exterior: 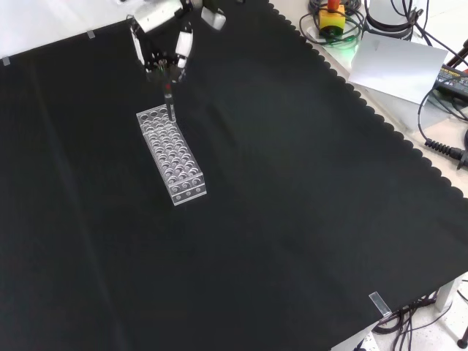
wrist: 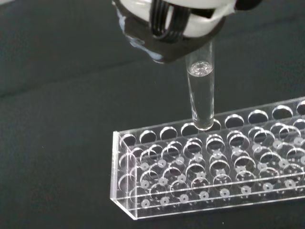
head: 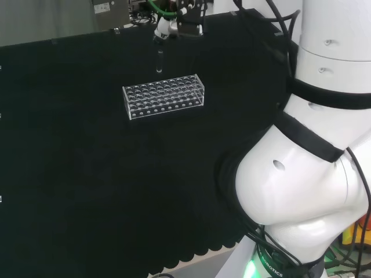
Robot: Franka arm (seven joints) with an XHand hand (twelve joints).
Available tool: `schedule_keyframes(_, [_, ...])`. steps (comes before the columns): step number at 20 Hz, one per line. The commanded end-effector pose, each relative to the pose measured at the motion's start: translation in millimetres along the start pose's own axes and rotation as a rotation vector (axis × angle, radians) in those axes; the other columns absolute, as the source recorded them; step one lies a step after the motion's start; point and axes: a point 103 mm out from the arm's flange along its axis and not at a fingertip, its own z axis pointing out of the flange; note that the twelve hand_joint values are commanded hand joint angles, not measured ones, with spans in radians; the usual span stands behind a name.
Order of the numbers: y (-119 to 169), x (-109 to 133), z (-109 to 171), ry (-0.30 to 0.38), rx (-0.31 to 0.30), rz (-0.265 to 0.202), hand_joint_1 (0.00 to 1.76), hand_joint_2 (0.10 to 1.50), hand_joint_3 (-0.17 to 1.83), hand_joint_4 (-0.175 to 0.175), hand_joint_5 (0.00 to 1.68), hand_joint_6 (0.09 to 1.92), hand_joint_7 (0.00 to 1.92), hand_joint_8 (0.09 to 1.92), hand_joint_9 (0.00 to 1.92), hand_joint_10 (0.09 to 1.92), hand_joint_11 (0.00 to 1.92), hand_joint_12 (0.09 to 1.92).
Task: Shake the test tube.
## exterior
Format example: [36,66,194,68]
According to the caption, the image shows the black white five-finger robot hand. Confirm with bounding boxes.
[127,0,227,87]

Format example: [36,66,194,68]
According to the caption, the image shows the clear glass test tube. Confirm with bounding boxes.
[162,78,177,124]

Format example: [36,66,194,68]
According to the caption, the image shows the clear acrylic test tube rack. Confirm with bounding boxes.
[135,103,208,207]

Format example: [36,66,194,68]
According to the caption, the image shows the yellow stop button box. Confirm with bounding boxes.
[318,0,347,38]

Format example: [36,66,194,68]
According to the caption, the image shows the black bench cloth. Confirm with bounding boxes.
[0,0,468,351]

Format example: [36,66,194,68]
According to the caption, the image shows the pale grey board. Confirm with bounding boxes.
[347,31,449,105]

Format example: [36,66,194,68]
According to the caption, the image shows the black power adapter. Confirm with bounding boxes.
[434,64,468,97]

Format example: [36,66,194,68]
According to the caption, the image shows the white bench leg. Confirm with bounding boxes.
[434,272,458,312]

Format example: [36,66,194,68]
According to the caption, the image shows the black tripod leg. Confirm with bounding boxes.
[455,288,468,349]

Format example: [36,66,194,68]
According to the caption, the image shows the white round pedestal base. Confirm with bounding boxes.
[364,0,416,42]

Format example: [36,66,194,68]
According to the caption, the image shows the black cable with ribbed plug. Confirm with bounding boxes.
[416,86,468,170]

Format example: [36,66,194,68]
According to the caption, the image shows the black cable bundle under bench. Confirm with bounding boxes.
[372,292,442,351]

